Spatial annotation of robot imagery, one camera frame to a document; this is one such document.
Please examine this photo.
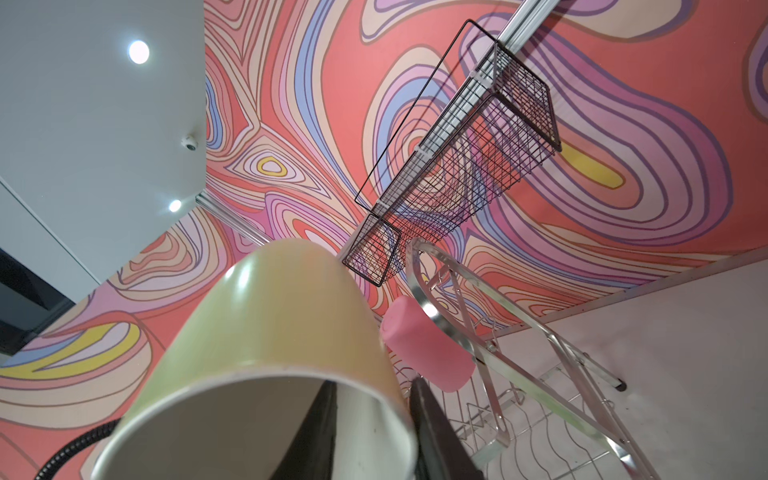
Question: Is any black wire basket back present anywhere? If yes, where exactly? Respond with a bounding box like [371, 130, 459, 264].
[340, 20, 562, 287]

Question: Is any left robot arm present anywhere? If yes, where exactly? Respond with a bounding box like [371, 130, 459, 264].
[34, 418, 121, 480]

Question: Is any light green ceramic mug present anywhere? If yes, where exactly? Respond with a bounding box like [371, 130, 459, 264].
[92, 239, 418, 479]

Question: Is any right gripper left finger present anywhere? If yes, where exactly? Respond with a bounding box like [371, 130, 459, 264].
[271, 381, 338, 480]

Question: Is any pink plastic cup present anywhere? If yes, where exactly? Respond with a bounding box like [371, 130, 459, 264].
[380, 296, 475, 392]

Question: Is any steel two-tier dish rack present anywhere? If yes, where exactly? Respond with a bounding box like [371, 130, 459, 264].
[405, 239, 659, 479]

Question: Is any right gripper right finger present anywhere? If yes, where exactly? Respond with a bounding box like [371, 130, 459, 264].
[409, 377, 483, 480]

